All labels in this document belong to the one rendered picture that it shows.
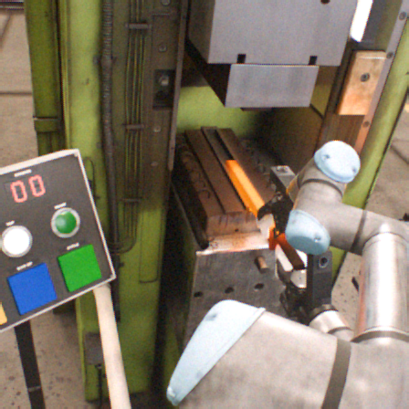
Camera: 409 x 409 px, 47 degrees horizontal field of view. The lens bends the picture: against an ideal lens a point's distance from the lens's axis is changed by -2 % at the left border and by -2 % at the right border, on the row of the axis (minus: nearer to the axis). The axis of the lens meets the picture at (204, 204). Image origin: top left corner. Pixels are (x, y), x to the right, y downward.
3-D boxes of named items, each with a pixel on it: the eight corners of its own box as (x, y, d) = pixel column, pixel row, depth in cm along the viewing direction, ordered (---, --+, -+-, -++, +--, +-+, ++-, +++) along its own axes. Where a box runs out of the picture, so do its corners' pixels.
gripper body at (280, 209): (271, 240, 101) (294, 219, 91) (262, 204, 105) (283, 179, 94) (303, 236, 104) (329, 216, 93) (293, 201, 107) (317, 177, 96)
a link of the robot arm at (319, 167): (315, 166, 78) (328, 129, 82) (289, 194, 88) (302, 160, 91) (357, 188, 78) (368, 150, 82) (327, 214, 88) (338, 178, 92)
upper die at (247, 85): (309, 107, 105) (319, 66, 99) (224, 108, 99) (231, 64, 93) (245, 43, 136) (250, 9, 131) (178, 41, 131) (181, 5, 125)
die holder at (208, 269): (295, 342, 152) (334, 238, 125) (181, 362, 141) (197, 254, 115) (238, 231, 194) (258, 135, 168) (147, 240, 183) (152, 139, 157)
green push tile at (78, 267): (102, 277, 96) (93, 243, 94) (69, 293, 92) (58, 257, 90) (98, 276, 98) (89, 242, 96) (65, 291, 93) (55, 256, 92)
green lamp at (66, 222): (78, 235, 92) (78, 217, 90) (54, 237, 91) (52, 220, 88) (78, 225, 95) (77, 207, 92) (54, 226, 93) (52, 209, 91)
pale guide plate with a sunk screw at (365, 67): (367, 115, 126) (387, 54, 116) (338, 115, 124) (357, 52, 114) (362, 111, 128) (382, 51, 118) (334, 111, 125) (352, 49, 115)
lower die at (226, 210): (276, 229, 126) (283, 204, 121) (204, 236, 120) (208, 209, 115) (227, 148, 157) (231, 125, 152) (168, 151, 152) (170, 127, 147)
